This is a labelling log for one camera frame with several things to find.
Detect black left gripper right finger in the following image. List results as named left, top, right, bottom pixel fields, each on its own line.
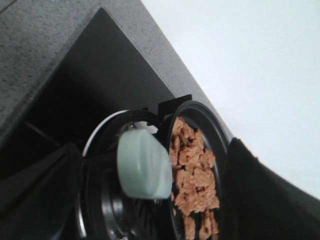
left=217, top=138, right=320, bottom=240

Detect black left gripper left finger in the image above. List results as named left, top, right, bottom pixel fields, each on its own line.
left=0, top=143, right=83, bottom=240

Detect brown meat pieces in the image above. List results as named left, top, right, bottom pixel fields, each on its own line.
left=169, top=116, right=220, bottom=240

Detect black frying pan green handle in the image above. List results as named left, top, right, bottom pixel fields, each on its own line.
left=116, top=99, right=229, bottom=240

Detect black gas burner with grate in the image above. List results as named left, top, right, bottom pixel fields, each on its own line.
left=76, top=95, right=192, bottom=240

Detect black glass cooktop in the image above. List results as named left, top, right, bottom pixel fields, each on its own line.
left=0, top=6, right=181, bottom=240

